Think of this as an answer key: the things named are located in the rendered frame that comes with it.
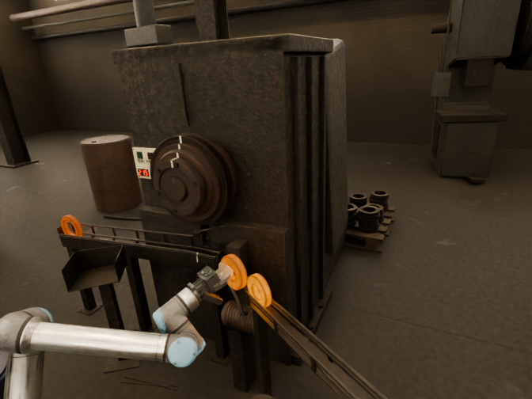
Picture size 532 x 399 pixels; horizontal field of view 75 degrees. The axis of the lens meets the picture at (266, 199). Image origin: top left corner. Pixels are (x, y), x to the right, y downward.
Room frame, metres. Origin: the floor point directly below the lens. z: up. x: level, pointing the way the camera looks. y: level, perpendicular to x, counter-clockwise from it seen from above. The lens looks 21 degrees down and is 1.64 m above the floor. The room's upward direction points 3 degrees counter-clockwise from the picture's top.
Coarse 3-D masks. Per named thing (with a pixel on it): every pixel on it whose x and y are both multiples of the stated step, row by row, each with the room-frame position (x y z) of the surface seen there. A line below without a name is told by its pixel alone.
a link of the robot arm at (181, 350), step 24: (24, 312) 0.97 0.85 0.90; (0, 336) 0.86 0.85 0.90; (24, 336) 0.85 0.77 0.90; (48, 336) 0.87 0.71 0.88; (72, 336) 0.87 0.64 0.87; (96, 336) 0.88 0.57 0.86; (120, 336) 0.89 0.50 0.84; (144, 336) 0.90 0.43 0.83; (168, 336) 0.91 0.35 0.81; (192, 336) 0.94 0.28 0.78; (168, 360) 0.86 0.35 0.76; (192, 360) 0.86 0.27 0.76
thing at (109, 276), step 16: (80, 256) 1.73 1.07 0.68; (96, 256) 1.74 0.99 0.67; (112, 256) 1.75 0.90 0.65; (64, 272) 1.54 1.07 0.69; (80, 272) 1.71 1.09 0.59; (96, 272) 1.69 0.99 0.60; (112, 272) 1.66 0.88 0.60; (80, 288) 1.54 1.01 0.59; (112, 288) 1.66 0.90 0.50; (112, 304) 1.62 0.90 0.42; (112, 320) 1.62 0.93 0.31; (112, 368) 1.56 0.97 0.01; (128, 368) 1.55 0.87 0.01
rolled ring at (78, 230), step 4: (64, 216) 2.15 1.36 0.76; (68, 216) 2.14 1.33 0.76; (72, 216) 2.15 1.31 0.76; (64, 220) 2.15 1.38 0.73; (68, 220) 2.13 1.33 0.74; (72, 220) 2.11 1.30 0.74; (76, 220) 2.13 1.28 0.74; (64, 224) 2.17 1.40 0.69; (72, 224) 2.11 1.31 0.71; (76, 224) 2.11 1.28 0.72; (64, 228) 2.17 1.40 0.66; (68, 228) 2.19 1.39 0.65; (76, 228) 2.10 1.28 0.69; (80, 228) 2.11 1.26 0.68; (64, 232) 2.17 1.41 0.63; (68, 232) 2.17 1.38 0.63; (76, 232) 2.11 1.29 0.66; (80, 232) 2.11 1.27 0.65
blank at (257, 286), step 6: (252, 276) 1.30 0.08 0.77; (258, 276) 1.28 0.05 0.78; (252, 282) 1.30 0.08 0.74; (258, 282) 1.25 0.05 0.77; (264, 282) 1.25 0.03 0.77; (252, 288) 1.30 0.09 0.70; (258, 288) 1.26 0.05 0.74; (264, 288) 1.23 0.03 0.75; (252, 294) 1.30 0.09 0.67; (258, 294) 1.29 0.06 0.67; (264, 294) 1.22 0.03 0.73; (270, 294) 1.23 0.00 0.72; (258, 300) 1.26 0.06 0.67; (264, 300) 1.22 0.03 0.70; (270, 300) 1.22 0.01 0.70; (264, 306) 1.22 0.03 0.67
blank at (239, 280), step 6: (222, 258) 1.29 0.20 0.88; (228, 258) 1.26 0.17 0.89; (234, 258) 1.25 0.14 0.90; (228, 264) 1.26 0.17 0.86; (234, 264) 1.22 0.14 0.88; (240, 264) 1.22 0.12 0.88; (234, 270) 1.23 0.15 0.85; (240, 270) 1.21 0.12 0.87; (234, 276) 1.27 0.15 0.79; (240, 276) 1.20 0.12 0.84; (246, 276) 1.21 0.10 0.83; (228, 282) 1.27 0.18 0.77; (234, 282) 1.23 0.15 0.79; (240, 282) 1.20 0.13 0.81; (246, 282) 1.21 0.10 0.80; (234, 288) 1.23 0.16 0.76; (240, 288) 1.21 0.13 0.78
